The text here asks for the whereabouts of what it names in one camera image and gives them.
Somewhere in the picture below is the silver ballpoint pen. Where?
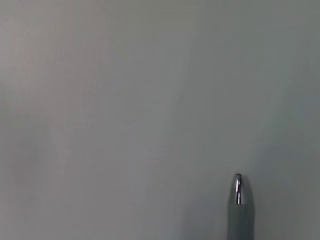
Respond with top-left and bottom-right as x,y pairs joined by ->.
226,173 -> 256,240

